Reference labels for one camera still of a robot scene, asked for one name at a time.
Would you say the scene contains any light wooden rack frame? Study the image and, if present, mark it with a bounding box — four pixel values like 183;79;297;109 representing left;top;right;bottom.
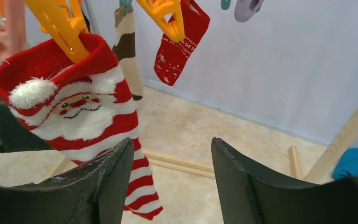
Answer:
48;83;358;184

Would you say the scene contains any blue crumpled cloth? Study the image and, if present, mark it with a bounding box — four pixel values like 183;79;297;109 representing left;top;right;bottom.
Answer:
332;148;358;181

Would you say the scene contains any orange clothespin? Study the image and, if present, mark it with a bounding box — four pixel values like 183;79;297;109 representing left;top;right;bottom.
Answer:
23;0;90;64

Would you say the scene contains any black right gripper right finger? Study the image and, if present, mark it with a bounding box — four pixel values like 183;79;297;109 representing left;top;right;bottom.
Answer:
211;137;358;224

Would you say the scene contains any brown beige sock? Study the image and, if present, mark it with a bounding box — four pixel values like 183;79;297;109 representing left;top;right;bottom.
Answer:
112;6;144;101

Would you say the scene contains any red white striped sock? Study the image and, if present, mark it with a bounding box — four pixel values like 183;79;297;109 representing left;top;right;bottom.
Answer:
0;33;163;220

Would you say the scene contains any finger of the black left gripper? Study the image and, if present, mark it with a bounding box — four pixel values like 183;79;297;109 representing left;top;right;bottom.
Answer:
0;42;55;154

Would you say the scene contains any red snowflake sock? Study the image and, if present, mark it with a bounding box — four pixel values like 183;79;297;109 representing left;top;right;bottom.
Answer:
154;0;210;86

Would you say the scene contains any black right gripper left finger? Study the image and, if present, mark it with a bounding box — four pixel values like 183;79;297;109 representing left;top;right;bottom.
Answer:
0;138;134;224

